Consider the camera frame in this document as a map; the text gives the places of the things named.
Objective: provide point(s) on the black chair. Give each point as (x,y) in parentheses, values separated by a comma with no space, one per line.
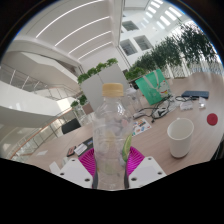
(71,126)

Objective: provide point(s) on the tall green plant hedge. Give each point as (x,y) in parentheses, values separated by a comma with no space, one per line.
(173,50)

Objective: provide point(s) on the long ceiling light strips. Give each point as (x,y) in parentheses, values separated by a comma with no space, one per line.
(76,30)

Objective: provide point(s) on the green tote bag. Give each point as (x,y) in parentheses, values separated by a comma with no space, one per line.
(151,88)

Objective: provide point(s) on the white mug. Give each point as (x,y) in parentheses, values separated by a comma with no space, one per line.
(180,138)

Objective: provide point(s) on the white paper stack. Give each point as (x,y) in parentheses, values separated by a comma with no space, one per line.
(81,149)

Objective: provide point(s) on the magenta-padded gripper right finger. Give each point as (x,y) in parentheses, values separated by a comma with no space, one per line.
(145,170)

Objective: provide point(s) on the small potted green plants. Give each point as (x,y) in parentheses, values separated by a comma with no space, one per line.
(80,100)

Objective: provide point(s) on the clear shaker bottle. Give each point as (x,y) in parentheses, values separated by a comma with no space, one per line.
(136,100)

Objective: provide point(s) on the flat round red coaster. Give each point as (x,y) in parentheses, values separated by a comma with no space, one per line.
(212,119)

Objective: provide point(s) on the dark blue keyboard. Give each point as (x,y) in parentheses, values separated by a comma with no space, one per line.
(195,94)

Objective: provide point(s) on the dark phone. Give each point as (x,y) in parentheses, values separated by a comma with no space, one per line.
(71,151)

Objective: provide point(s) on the clear plastic drink bottle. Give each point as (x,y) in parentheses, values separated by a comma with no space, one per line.
(111,133)

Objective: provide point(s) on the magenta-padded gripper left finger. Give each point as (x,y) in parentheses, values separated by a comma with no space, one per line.
(78,171)

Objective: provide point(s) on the small white charger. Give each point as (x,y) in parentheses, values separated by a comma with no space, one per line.
(202,102)

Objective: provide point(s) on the colourful sticker sheet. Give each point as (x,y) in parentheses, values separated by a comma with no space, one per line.
(141,126)

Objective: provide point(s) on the low green plant row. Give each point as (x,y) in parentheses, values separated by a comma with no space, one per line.
(96,70)

